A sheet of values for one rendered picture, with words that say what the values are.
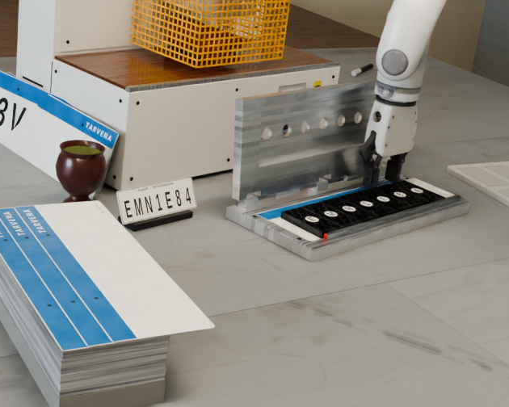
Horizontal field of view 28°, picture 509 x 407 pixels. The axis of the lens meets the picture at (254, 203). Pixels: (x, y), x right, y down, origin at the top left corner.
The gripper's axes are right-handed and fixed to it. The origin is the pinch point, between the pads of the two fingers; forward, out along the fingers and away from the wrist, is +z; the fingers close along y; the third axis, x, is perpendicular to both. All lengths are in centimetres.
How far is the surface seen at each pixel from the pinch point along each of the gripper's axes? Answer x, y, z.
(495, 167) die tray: -2.5, 36.9, 3.3
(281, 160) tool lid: 5.5, -23.0, -4.9
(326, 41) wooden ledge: 100, 96, 5
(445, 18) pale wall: 143, 225, 14
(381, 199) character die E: -6.4, -7.7, 1.0
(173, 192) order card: 11.4, -42.5, 0.0
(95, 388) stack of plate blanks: -30, -88, 1
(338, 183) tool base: 5.1, -6.4, 2.3
